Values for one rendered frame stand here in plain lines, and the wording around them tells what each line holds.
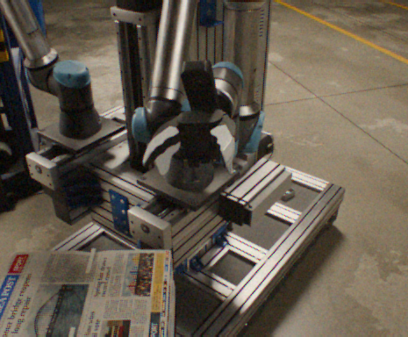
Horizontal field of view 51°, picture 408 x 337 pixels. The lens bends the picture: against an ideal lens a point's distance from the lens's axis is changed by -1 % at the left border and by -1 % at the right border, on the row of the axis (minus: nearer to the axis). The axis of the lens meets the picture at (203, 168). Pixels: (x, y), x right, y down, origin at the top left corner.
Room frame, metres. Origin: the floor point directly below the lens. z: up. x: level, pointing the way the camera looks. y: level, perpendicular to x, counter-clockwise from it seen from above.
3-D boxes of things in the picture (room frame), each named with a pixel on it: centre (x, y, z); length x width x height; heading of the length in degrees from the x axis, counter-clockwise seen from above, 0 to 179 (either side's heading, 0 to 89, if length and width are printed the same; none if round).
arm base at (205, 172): (1.07, 0.04, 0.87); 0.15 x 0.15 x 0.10
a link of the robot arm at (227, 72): (0.79, -0.04, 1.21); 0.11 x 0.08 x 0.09; 169
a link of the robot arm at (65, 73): (1.37, 0.44, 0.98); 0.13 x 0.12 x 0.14; 51
